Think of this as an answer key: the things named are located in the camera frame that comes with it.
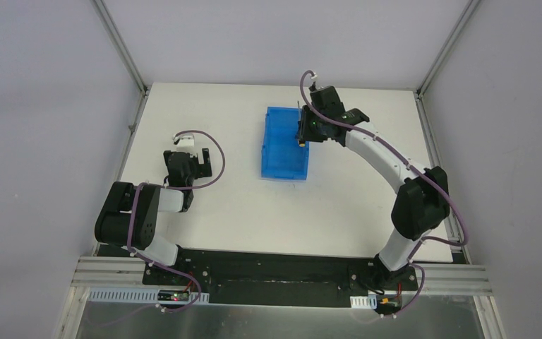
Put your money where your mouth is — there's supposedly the black yellow-capped screwdriver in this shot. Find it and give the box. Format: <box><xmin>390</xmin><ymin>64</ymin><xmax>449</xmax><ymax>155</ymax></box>
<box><xmin>296</xmin><ymin>101</ymin><xmax>306</xmax><ymax>148</ymax></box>

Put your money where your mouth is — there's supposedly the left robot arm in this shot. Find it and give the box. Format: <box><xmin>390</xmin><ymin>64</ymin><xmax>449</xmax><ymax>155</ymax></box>
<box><xmin>95</xmin><ymin>148</ymin><xmax>212</xmax><ymax>266</ymax></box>

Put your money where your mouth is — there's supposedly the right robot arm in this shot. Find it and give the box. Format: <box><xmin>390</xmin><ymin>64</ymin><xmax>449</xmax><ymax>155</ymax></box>
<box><xmin>296</xmin><ymin>85</ymin><xmax>450</xmax><ymax>288</ymax></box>

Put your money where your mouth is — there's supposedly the blue plastic bin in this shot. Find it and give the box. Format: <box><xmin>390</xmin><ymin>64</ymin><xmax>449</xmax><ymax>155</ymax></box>
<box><xmin>261</xmin><ymin>107</ymin><xmax>310</xmax><ymax>181</ymax></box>

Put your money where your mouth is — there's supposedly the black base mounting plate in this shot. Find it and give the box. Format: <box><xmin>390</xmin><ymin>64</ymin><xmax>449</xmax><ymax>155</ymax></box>
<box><xmin>142</xmin><ymin>249</ymin><xmax>418</xmax><ymax>308</ymax></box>

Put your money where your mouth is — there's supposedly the left controller board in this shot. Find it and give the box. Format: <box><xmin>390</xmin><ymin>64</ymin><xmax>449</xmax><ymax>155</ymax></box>
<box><xmin>157</xmin><ymin>290</ymin><xmax>190</xmax><ymax>302</ymax></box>

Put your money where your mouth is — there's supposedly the controller board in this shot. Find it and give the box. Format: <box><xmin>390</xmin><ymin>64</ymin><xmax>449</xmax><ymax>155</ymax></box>
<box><xmin>376</xmin><ymin>297</ymin><xmax>402</xmax><ymax>312</ymax></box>
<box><xmin>157</xmin><ymin>290</ymin><xmax>190</xmax><ymax>302</ymax></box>

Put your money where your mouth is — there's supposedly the right controller board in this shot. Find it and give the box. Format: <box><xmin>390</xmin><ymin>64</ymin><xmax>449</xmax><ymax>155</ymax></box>
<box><xmin>376</xmin><ymin>297</ymin><xmax>402</xmax><ymax>312</ymax></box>

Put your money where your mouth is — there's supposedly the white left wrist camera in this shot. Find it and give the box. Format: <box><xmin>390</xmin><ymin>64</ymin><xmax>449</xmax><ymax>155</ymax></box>
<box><xmin>174</xmin><ymin>133</ymin><xmax>195</xmax><ymax>153</ymax></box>

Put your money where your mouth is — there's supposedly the left aluminium frame post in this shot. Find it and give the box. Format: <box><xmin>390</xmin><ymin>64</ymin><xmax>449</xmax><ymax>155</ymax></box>
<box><xmin>91</xmin><ymin>0</ymin><xmax>148</xmax><ymax>96</ymax></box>

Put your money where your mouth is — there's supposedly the aluminium frame post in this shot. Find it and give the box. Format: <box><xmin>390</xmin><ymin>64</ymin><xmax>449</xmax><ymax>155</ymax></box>
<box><xmin>91</xmin><ymin>0</ymin><xmax>148</xmax><ymax>96</ymax></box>
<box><xmin>416</xmin><ymin>0</ymin><xmax>483</xmax><ymax>98</ymax></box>

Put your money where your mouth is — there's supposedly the white slotted cable duct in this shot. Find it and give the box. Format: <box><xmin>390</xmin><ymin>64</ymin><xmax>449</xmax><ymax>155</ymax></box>
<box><xmin>88</xmin><ymin>287</ymin><xmax>210</xmax><ymax>305</ymax></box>

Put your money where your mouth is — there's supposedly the right aluminium frame post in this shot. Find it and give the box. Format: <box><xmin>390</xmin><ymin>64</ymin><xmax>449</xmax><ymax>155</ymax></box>
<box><xmin>416</xmin><ymin>0</ymin><xmax>483</xmax><ymax>98</ymax></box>

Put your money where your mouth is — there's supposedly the aluminium front rail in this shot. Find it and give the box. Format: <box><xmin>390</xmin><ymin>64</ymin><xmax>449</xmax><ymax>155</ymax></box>
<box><xmin>71</xmin><ymin>256</ymin><xmax>493</xmax><ymax>297</ymax></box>

